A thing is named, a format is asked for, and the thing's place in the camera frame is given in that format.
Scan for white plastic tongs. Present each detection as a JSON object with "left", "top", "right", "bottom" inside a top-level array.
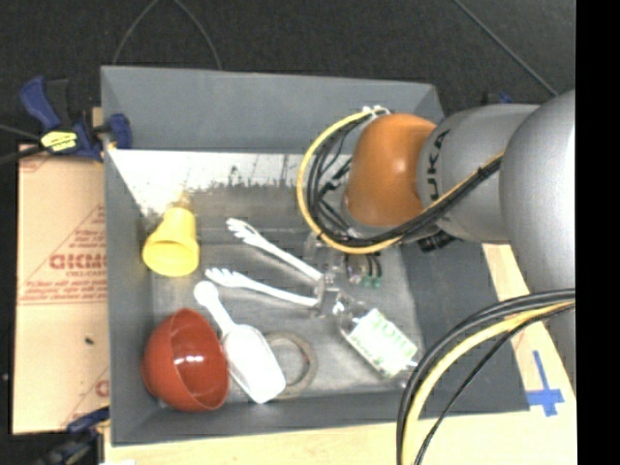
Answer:
[{"left": 203, "top": 217, "right": 325, "bottom": 309}]

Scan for clear plastic bottle green label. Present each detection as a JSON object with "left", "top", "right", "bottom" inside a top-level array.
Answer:
[{"left": 333, "top": 296, "right": 420, "bottom": 381}]

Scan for white plastic scoop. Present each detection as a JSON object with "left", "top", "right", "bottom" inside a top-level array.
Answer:
[{"left": 193, "top": 279, "right": 288, "bottom": 405}]

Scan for yellow plastic cup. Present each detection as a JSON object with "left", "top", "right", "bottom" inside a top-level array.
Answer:
[{"left": 140, "top": 205, "right": 202, "bottom": 278}]

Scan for red plastic bowl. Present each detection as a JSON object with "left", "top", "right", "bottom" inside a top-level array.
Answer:
[{"left": 140, "top": 307, "right": 231, "bottom": 414}]

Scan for grey metal bin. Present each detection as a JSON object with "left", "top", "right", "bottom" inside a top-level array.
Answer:
[{"left": 100, "top": 65, "right": 531, "bottom": 446}]

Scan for brown cardboard board red print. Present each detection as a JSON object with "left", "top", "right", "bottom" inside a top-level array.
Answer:
[{"left": 12, "top": 143, "right": 112, "bottom": 436}]

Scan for grey flat ring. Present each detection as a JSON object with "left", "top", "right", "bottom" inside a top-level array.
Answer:
[{"left": 263, "top": 330, "right": 320, "bottom": 400}]

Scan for black cylinder on white bracket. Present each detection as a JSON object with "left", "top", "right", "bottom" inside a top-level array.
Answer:
[{"left": 415, "top": 228, "right": 459, "bottom": 254}]

